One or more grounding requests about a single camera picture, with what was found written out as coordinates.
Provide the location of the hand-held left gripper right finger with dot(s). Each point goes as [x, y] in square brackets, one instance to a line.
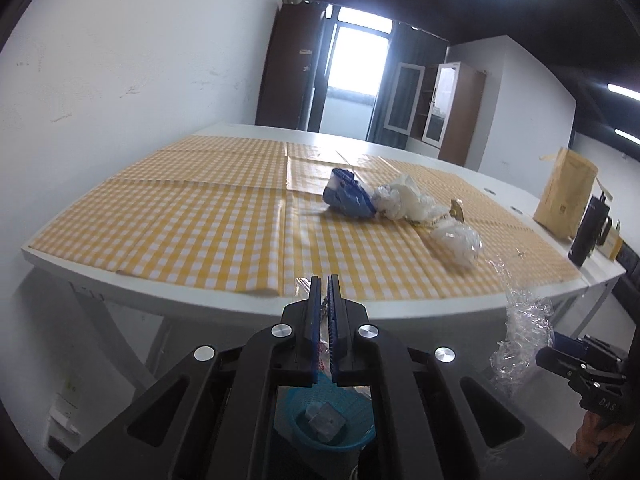
[334, 320]

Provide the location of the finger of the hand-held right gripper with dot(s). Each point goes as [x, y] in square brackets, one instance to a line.
[587, 347]
[560, 362]

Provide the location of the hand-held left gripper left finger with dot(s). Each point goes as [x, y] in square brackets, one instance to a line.
[315, 320]

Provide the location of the clear wrapper with red print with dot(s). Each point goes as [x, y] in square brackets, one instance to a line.
[325, 342]

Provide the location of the long clear plastic film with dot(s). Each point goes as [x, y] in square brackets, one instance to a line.
[525, 335]

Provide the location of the blue plastic basket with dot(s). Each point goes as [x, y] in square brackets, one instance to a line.
[352, 435]

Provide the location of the blue plastic bag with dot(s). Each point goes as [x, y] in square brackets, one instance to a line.
[345, 200]

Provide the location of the white plastic bag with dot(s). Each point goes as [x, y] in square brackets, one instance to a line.
[406, 195]

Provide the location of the clear plastic ball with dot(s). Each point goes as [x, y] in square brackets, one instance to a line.
[457, 245]

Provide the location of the person's right hand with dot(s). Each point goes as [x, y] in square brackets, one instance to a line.
[595, 435]

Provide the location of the black sofa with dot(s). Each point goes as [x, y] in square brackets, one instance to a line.
[632, 270]

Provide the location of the crumpled white paper wad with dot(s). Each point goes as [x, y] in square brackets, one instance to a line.
[325, 421]

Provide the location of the small yellow box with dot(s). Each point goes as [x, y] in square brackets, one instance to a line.
[614, 245]

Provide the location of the yellow checkered tablecloth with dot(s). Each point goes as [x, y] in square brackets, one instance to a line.
[200, 220]

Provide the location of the brown paper bag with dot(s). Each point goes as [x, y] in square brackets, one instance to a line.
[562, 195]

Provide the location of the gold foil wrapper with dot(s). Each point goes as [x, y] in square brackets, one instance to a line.
[456, 210]

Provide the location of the white table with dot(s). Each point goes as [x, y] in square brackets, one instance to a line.
[150, 296]

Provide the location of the ceiling tube light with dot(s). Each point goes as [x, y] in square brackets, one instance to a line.
[625, 91]
[629, 135]

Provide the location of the brown cabinet with glass doors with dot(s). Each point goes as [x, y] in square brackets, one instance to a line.
[462, 110]

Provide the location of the brown wooden wardrobe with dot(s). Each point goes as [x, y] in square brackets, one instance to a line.
[282, 70]

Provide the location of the glass balcony door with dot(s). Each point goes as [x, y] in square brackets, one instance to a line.
[355, 60]

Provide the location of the white box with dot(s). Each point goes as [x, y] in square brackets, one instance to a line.
[62, 417]

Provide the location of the dark curtain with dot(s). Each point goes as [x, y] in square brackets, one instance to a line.
[400, 50]

